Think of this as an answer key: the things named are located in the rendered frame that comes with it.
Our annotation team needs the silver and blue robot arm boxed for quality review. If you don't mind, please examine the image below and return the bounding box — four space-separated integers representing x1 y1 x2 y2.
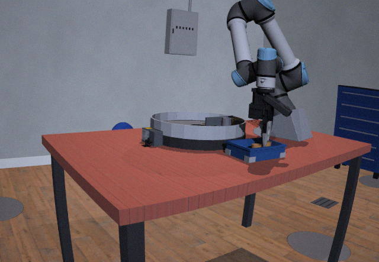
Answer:
227 0 309 117

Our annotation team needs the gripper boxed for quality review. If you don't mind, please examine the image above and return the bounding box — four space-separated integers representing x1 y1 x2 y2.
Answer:
248 88 275 147

